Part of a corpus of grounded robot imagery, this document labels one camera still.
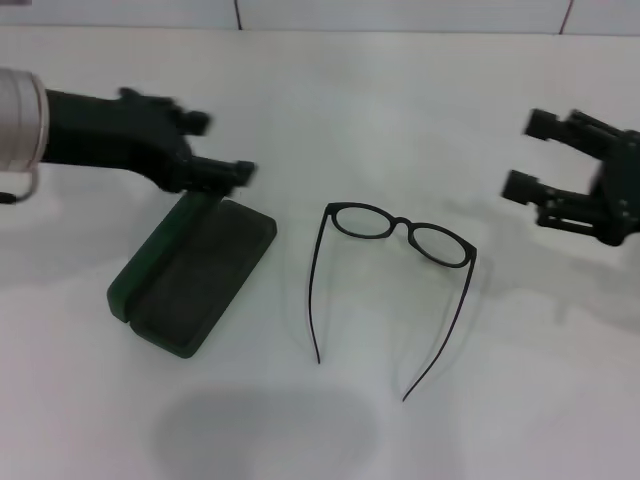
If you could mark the green glasses case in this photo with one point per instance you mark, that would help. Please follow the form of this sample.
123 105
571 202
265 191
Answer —
200 275

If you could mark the black glasses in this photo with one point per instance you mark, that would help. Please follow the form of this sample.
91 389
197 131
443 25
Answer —
400 222

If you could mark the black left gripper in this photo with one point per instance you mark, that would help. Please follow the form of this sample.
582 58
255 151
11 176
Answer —
115 135

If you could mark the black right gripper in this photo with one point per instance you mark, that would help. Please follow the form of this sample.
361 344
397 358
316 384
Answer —
622 200

